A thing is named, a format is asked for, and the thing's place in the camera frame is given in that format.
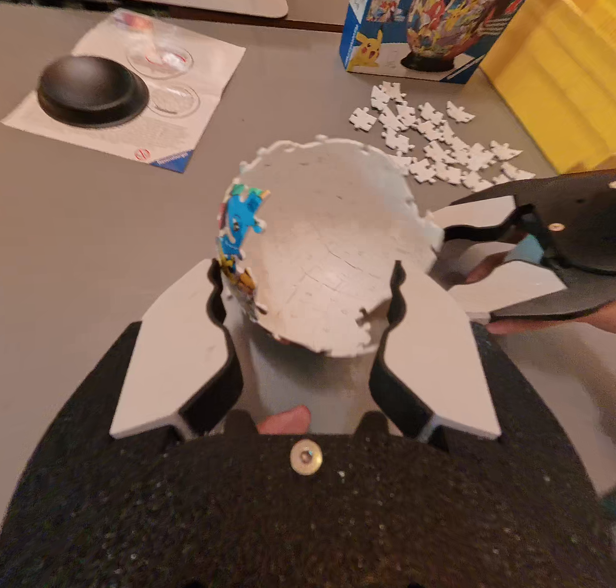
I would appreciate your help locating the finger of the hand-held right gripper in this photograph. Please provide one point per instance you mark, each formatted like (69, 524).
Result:
(476, 217)
(510, 287)

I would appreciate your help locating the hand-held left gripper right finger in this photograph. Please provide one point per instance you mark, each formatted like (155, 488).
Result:
(433, 357)

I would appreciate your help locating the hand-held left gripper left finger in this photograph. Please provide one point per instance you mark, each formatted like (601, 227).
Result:
(173, 357)

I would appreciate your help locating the pile of white puzzle pieces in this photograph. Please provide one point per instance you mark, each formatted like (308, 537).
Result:
(433, 140)

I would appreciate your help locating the colourful puzzle ball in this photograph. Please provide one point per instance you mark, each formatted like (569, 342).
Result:
(327, 241)

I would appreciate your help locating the blue puzzle box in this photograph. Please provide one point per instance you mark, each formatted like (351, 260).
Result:
(433, 20)

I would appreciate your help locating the black round ball stand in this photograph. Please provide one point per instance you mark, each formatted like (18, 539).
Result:
(91, 90)

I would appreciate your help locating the person's right hand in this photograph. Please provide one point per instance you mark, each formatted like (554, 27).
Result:
(553, 322)

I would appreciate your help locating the person's left hand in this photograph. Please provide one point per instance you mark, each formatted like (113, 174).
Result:
(284, 422)

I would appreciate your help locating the yellow plastic bin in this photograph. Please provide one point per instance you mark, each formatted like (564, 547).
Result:
(568, 68)

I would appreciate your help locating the white instruction leaflet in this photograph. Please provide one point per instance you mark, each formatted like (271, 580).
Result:
(192, 92)

